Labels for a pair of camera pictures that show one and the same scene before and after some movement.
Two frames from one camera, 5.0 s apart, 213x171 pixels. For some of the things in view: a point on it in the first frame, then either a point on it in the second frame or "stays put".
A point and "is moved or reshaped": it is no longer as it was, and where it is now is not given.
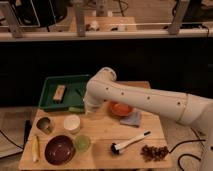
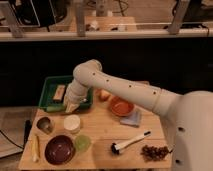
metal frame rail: x=192 y=34 stays put
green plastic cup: x=82 y=142 stays put
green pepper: x=75 y=109 is moved or reshaped
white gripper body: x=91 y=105 → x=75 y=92
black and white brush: x=115 y=148 stays put
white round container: x=72 y=123 stays put
